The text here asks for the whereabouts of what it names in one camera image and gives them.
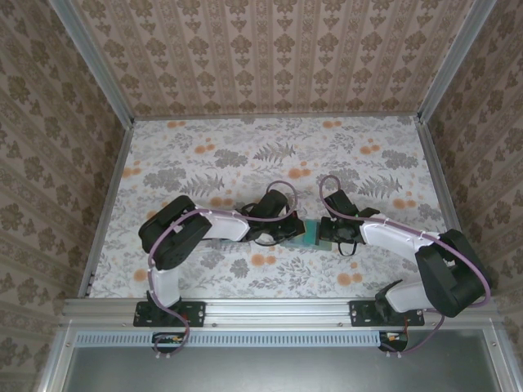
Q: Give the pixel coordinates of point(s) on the teal rectangular block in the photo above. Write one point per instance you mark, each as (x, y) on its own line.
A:
(311, 232)

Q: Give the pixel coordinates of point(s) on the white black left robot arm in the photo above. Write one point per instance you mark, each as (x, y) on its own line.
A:
(224, 226)

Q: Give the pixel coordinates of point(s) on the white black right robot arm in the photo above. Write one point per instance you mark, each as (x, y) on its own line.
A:
(392, 241)

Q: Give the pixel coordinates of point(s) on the thin aluminium edge strip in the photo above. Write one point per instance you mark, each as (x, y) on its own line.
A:
(278, 118)

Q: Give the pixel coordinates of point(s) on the black connector box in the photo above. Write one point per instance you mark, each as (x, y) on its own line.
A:
(394, 341)
(169, 343)

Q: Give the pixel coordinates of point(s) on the grey metal panel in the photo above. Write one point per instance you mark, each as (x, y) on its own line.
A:
(278, 371)

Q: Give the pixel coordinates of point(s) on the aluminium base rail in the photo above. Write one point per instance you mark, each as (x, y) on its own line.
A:
(278, 312)

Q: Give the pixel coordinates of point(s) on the aluminium table edge rail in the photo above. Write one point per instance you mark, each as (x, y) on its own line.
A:
(448, 204)
(108, 204)

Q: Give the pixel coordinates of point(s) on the aluminium frame post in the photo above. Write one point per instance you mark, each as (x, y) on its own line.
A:
(96, 61)
(453, 61)

